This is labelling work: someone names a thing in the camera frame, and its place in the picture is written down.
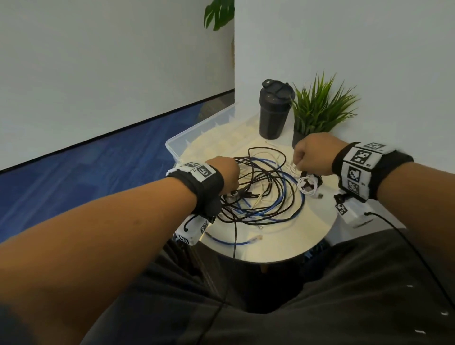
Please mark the black tumbler with lid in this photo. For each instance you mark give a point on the black tumbler with lid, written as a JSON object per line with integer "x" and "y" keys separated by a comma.
{"x": 273, "y": 110}

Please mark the person's left hand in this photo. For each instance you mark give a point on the person's left hand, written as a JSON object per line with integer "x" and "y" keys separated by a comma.
{"x": 229, "y": 174}

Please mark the person's dark trousers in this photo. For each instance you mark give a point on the person's dark trousers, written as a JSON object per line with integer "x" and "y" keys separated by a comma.
{"x": 337, "y": 302}

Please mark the clear plastic storage bin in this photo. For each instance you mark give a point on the clear plastic storage bin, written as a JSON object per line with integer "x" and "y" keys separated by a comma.
{"x": 192, "y": 135}

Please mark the person's left forearm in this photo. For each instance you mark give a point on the person's left forearm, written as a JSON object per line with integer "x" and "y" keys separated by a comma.
{"x": 89, "y": 248}

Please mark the person's right forearm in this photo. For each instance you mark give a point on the person's right forearm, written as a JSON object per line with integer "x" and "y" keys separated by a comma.
{"x": 419, "y": 206}

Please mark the round white table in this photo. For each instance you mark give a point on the round white table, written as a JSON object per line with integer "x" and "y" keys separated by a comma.
{"x": 298, "y": 241}

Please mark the person's right hand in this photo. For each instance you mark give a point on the person's right hand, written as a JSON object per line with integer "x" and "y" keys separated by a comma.
{"x": 318, "y": 153}

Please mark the large leafy green plant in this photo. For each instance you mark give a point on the large leafy green plant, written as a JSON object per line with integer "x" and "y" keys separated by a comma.
{"x": 218, "y": 12}

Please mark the small potted grass plant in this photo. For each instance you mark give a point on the small potted grass plant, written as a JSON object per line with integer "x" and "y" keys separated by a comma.
{"x": 320, "y": 106}

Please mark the black marker wristband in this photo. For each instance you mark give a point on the black marker wristband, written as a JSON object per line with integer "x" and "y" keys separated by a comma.
{"x": 209, "y": 195}
{"x": 387, "y": 167}

